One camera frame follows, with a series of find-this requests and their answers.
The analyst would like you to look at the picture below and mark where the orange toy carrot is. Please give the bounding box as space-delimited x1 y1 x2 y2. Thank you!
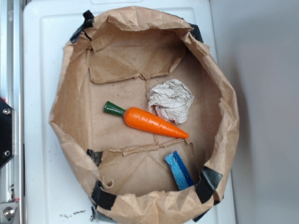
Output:
104 101 189 139

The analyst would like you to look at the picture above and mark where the crumpled white paper ball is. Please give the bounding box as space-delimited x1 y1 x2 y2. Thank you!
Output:
147 79 194 124

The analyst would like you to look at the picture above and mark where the brown paper bag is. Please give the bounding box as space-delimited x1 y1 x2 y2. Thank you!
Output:
50 7 239 224

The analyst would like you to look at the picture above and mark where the blue sponge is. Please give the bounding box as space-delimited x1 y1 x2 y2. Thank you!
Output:
164 151 194 191

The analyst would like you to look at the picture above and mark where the white plastic tray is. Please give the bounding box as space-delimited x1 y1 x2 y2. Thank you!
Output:
22 0 236 224

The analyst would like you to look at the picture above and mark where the black bracket with screws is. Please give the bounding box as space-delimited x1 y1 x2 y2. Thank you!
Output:
0 98 14 169

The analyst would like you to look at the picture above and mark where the aluminium frame rail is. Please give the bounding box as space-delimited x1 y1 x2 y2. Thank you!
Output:
0 0 26 224

